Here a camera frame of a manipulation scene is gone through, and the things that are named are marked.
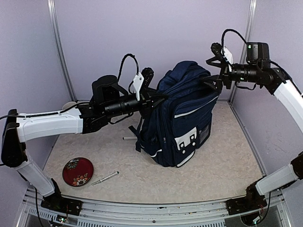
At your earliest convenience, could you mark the navy blue student backpack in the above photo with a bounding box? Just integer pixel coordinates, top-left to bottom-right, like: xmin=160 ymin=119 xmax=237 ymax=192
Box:
xmin=129 ymin=61 xmax=219 ymax=167

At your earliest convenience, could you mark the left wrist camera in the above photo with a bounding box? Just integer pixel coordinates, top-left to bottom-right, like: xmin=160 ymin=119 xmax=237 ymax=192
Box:
xmin=128 ymin=67 xmax=154 ymax=101

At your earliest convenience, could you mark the left aluminium frame post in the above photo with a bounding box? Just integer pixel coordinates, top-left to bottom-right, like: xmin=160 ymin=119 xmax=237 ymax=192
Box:
xmin=47 ymin=0 xmax=77 ymax=102

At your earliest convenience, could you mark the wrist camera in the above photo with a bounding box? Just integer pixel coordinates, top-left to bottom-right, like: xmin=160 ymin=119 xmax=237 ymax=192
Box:
xmin=211 ymin=43 xmax=232 ymax=65
xmin=128 ymin=67 xmax=154 ymax=101

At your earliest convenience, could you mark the aluminium frame post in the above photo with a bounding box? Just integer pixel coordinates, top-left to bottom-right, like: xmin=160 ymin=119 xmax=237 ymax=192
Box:
xmin=47 ymin=0 xmax=77 ymax=102
xmin=228 ymin=0 xmax=257 ymax=105

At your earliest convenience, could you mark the right aluminium frame post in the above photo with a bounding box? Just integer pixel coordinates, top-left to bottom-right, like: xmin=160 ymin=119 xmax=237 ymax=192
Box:
xmin=228 ymin=0 xmax=257 ymax=105

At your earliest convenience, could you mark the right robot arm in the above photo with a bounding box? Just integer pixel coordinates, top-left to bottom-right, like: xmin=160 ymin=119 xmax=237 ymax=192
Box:
xmin=202 ymin=42 xmax=303 ymax=215

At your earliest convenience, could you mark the front aluminium rail base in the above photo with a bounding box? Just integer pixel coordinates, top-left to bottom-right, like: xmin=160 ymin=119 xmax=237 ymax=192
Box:
xmin=13 ymin=187 xmax=294 ymax=227

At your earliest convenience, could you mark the white marker with red cap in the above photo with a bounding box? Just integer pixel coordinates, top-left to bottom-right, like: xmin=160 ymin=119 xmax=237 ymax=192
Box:
xmin=123 ymin=137 xmax=137 ymax=140

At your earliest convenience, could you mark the white patterned ceramic cup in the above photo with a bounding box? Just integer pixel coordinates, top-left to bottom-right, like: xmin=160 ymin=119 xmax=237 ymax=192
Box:
xmin=62 ymin=101 xmax=76 ymax=110

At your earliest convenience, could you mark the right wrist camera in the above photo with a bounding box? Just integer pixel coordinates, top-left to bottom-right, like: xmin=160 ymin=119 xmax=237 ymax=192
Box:
xmin=211 ymin=43 xmax=232 ymax=65

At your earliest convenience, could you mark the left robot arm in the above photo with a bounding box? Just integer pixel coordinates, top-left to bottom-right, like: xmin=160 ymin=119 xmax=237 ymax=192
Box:
xmin=1 ymin=74 xmax=167 ymax=216

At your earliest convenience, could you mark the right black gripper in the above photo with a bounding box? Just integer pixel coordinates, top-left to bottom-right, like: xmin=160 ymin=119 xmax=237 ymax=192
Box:
xmin=200 ymin=54 xmax=261 ymax=93

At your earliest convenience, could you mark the red floral plate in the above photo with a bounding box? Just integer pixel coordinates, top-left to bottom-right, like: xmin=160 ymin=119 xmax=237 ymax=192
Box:
xmin=62 ymin=157 xmax=94 ymax=187

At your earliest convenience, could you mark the clear plastic syringe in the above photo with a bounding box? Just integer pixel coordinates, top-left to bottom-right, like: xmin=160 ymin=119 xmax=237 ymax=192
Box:
xmin=91 ymin=171 xmax=119 ymax=186

